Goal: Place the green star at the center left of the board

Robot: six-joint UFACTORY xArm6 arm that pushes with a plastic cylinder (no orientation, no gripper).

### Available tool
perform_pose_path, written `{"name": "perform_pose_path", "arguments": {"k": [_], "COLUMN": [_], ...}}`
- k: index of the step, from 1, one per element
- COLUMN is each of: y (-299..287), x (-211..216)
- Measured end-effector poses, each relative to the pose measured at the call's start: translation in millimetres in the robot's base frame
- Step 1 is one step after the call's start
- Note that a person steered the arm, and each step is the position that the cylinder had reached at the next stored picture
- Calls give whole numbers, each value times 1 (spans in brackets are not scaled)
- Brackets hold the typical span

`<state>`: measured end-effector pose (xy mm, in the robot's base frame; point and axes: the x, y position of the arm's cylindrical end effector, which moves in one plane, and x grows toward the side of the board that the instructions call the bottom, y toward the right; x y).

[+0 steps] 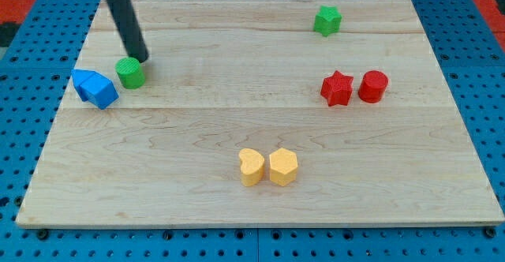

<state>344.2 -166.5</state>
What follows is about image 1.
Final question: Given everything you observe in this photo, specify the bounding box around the blue wedge block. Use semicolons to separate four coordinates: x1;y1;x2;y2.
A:
71;69;95;102

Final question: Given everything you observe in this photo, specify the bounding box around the green cylinder block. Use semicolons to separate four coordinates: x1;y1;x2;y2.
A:
114;57;145;89

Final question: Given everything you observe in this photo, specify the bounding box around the red cylinder block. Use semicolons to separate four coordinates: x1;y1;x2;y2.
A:
358;70;389;103

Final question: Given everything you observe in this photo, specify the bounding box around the red star block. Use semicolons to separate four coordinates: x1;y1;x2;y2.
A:
320;70;354;107

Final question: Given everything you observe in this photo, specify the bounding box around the yellow hexagon block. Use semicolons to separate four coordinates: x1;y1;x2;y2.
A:
269;148;298;186

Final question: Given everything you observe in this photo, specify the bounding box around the green star block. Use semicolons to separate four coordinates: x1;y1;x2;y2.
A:
313;6;342;37

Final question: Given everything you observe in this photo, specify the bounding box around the blue cube block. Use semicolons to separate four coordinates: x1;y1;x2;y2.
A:
80;73;118;110

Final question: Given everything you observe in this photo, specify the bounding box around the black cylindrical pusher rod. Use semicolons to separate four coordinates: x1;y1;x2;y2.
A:
106;0;149;63

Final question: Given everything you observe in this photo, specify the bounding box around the wooden board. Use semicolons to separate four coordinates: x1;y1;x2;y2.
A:
16;0;504;230

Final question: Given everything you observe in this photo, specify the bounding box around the yellow heart block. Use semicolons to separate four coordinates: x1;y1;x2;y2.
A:
238;148;265;187

